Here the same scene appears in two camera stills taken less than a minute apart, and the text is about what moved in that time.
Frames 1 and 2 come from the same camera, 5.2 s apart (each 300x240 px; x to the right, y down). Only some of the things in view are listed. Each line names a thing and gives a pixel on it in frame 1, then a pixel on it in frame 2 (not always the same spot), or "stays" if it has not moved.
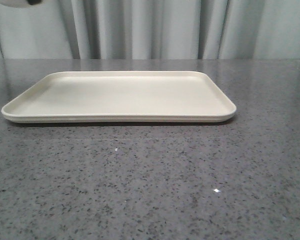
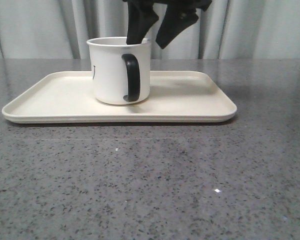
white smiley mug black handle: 20,3 -> 121,71
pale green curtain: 150,29 stays
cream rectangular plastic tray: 123,97 stays
